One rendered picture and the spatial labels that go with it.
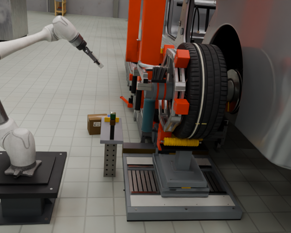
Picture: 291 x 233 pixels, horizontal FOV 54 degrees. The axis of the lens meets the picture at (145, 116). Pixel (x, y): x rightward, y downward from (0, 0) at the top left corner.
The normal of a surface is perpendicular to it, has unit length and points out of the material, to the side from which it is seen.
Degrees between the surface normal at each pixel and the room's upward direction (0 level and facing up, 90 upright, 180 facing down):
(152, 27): 90
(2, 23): 90
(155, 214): 90
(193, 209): 0
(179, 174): 0
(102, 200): 0
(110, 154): 90
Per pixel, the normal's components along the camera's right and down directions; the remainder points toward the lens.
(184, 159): 0.11, 0.39
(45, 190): 0.09, -0.92
